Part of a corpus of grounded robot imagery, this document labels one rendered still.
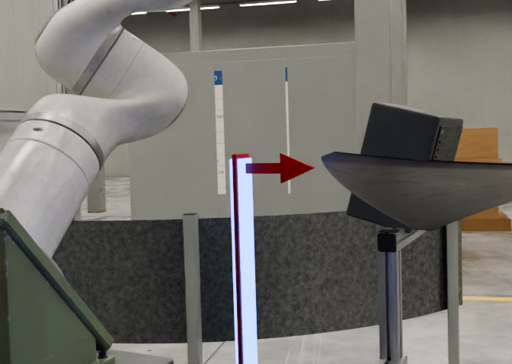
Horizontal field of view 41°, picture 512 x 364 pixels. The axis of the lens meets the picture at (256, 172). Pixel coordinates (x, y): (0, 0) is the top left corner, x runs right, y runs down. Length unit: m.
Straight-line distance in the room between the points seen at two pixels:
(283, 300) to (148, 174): 4.79
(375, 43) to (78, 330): 4.07
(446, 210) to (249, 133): 6.03
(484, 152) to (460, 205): 7.93
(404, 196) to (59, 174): 0.46
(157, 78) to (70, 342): 0.39
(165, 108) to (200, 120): 5.73
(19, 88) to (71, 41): 1.46
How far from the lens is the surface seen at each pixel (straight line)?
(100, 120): 0.92
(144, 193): 6.95
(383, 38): 4.73
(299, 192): 6.51
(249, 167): 0.54
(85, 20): 0.99
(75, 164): 0.88
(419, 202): 0.56
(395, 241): 1.05
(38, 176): 0.85
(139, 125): 0.98
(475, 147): 8.49
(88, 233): 2.28
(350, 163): 0.43
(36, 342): 0.78
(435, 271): 2.57
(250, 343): 0.57
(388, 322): 1.09
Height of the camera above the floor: 1.21
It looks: 3 degrees down
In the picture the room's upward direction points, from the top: 2 degrees counter-clockwise
